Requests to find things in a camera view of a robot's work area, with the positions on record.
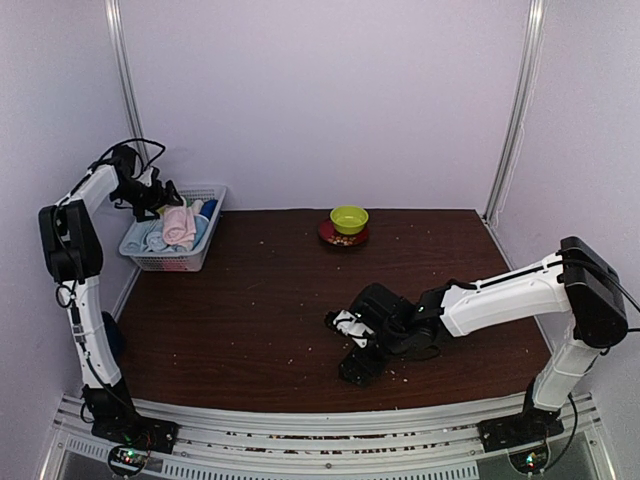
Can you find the pink towel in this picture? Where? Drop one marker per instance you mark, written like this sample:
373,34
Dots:
178,226

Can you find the dark blue mug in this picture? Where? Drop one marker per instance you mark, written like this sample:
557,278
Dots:
115,338

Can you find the white plastic basket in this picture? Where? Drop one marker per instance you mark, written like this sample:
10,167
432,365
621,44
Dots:
177,258

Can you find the right aluminium frame post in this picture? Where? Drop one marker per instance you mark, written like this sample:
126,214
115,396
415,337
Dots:
530,57

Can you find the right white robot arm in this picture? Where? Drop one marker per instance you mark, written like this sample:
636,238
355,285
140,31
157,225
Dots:
575,281

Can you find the dark blue rolled towel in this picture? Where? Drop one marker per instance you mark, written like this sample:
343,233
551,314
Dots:
208,208

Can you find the white rolled towel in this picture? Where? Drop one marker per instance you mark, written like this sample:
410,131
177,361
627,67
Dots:
196,206

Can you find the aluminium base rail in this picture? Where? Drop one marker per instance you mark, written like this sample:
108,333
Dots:
423,443

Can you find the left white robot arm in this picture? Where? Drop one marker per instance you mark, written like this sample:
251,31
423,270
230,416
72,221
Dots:
74,258

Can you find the blue polka dot towel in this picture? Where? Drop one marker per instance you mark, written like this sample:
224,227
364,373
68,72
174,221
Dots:
201,224

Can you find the light blue rolled towel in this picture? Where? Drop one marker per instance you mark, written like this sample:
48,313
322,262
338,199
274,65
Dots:
144,237

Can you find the red floral plate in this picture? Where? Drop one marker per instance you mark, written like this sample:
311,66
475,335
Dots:
327,233

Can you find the green plastic bowl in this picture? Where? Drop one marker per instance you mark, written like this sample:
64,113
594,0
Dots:
349,219

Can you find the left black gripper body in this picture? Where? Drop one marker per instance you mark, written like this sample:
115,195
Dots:
141,197

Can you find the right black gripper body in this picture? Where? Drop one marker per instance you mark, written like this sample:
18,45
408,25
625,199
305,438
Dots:
390,340

